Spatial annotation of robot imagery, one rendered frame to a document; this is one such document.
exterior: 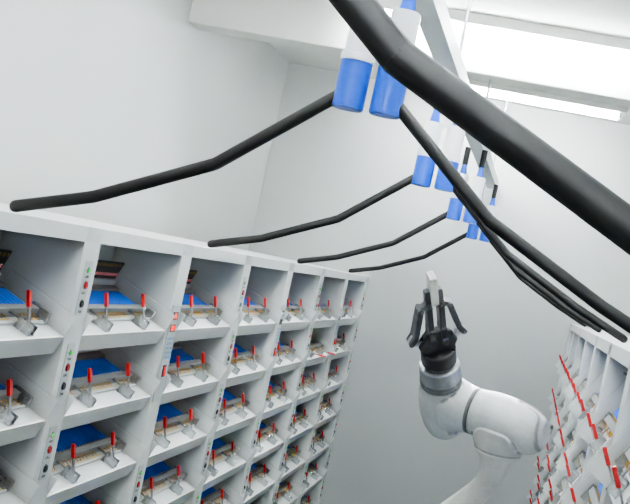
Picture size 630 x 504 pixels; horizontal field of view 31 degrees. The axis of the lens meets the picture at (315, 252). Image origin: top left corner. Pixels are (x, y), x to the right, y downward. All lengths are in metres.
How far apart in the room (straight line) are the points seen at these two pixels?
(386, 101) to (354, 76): 0.08
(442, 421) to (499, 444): 0.14
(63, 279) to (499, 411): 0.99
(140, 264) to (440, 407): 1.14
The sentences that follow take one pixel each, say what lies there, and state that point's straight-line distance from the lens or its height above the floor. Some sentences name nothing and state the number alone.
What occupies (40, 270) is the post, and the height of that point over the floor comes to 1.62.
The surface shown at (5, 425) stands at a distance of 2.45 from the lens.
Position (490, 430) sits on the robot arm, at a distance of 2.43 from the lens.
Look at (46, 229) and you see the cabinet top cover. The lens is 2.37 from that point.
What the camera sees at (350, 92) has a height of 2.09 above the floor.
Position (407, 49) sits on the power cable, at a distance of 0.73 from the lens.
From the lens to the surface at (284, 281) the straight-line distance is 4.58.
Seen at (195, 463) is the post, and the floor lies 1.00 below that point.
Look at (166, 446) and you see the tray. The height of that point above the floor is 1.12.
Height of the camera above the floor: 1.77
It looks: level
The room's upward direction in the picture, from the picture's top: 12 degrees clockwise
